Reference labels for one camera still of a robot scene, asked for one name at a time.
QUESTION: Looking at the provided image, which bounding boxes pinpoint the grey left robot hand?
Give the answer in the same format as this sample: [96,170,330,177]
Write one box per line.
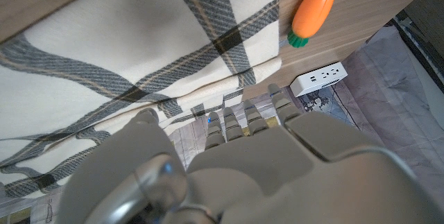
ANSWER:
[55,83,444,224]

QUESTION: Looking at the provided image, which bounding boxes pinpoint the cream plaid scarf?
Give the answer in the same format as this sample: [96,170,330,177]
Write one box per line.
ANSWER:
[0,0,284,199]

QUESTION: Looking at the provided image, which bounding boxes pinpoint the orange toy carrot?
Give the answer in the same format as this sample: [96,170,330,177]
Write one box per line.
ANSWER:
[287,0,339,49]

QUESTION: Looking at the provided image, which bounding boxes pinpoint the white power strip box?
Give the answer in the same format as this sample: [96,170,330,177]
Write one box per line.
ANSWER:
[289,61,349,98]

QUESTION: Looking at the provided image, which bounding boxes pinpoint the printed window backdrop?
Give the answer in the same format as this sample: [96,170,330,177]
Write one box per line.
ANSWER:
[0,25,444,224]

